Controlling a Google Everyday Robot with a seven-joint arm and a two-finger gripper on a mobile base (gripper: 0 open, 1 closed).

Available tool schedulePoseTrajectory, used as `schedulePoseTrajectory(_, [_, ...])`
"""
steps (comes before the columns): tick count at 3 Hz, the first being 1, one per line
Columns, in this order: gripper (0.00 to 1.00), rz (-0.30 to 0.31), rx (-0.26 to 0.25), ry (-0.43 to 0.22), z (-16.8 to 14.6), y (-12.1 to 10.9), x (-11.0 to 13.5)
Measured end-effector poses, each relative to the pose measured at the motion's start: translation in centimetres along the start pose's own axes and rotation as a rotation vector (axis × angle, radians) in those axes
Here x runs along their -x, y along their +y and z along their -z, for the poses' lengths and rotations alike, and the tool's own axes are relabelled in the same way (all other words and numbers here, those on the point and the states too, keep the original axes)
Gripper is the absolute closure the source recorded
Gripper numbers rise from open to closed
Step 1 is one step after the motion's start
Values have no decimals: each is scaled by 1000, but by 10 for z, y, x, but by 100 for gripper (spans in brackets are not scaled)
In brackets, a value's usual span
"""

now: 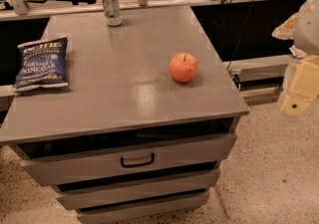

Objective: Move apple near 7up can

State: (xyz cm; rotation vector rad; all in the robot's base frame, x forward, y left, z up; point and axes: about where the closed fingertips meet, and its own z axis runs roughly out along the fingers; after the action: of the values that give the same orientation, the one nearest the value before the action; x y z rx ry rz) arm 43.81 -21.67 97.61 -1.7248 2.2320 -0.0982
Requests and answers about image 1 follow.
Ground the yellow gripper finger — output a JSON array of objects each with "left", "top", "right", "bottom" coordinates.
[
  {"left": 271, "top": 14, "right": 297, "bottom": 40},
  {"left": 280, "top": 56, "right": 319, "bottom": 116}
]

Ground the red apple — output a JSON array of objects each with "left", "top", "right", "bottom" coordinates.
[{"left": 169, "top": 53, "right": 198, "bottom": 83}]

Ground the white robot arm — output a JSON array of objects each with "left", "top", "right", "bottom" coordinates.
[{"left": 272, "top": 0, "right": 319, "bottom": 116}]

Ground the white green 7up can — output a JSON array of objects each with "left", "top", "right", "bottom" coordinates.
[{"left": 102, "top": 0, "right": 123, "bottom": 26}]

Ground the top grey drawer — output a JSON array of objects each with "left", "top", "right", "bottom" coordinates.
[{"left": 22, "top": 132, "right": 237, "bottom": 186}]

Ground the grey drawer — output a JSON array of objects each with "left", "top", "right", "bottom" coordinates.
[
  {"left": 57, "top": 168, "right": 220, "bottom": 210},
  {"left": 77, "top": 189, "right": 209, "bottom": 224},
  {"left": 22, "top": 132, "right": 237, "bottom": 186}
]

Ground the middle grey drawer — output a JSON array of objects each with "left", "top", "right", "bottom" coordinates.
[{"left": 57, "top": 168, "right": 220, "bottom": 210}]

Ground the grey drawer cabinet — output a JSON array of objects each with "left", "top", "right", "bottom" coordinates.
[{"left": 0, "top": 4, "right": 250, "bottom": 224}]

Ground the bottom grey drawer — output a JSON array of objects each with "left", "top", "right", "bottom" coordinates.
[{"left": 77, "top": 189, "right": 209, "bottom": 224}]

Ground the blue chip bag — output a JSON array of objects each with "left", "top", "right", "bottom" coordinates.
[{"left": 12, "top": 36, "right": 68, "bottom": 93}]

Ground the black hanging cable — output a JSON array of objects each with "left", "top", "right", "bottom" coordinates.
[{"left": 225, "top": 0, "right": 257, "bottom": 71}]

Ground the black drawer handle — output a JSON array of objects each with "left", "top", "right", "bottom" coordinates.
[{"left": 120, "top": 153, "right": 155, "bottom": 168}]

